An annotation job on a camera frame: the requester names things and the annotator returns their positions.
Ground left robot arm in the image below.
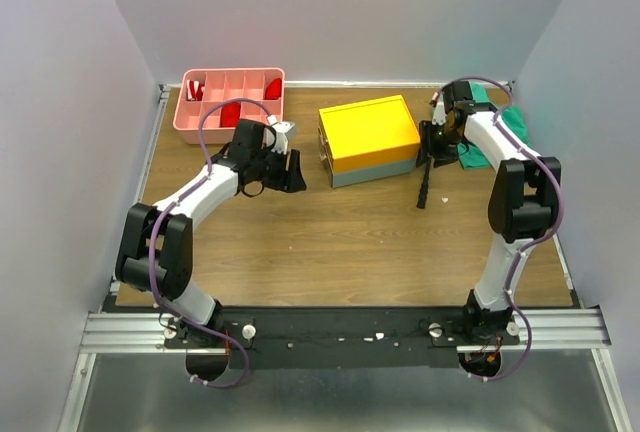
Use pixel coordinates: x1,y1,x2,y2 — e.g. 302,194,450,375
115,119,306,347

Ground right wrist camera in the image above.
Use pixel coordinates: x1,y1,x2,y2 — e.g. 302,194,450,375
429,92,446,126

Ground red object back compartment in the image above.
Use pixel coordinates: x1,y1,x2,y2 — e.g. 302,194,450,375
264,78,283,100

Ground red object compartment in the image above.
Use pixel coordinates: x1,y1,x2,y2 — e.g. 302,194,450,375
264,78,283,100
219,101,241,128

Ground red object front compartment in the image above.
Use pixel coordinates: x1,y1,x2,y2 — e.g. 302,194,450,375
219,101,241,128

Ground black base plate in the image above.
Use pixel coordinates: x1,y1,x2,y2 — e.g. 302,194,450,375
165,306,519,370

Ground yellow and grey drawer box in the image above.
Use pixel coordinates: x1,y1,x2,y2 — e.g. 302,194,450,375
318,95,420,188

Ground red white striped item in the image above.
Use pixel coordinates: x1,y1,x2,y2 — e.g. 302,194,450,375
186,80,205,102

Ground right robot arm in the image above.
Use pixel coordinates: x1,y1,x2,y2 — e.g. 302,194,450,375
416,77,564,344

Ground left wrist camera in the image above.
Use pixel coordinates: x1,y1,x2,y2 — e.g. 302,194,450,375
266,115,296,155

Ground aluminium rail frame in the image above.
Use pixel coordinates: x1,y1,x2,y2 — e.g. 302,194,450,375
60,77,631,431

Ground green cloth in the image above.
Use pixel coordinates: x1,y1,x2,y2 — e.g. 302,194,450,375
457,82,532,171

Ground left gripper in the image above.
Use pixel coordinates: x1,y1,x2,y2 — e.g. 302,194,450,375
251,143,307,193

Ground black ribbed tool handle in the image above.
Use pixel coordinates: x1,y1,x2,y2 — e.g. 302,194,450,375
416,158,432,210

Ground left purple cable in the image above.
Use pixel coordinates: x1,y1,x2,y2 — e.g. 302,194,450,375
148,98,281,389

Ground pink compartment tray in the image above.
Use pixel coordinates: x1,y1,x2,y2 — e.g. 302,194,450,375
173,67,285,145

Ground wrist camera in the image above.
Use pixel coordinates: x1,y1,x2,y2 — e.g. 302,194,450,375
266,115,296,155
429,92,446,126

